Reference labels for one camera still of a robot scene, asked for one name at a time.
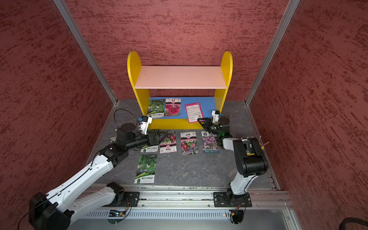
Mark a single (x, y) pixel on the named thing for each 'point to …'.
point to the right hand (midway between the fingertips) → (197, 121)
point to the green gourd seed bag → (154, 148)
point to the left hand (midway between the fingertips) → (163, 137)
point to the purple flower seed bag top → (210, 143)
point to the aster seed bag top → (169, 143)
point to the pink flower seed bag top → (189, 143)
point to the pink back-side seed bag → (193, 111)
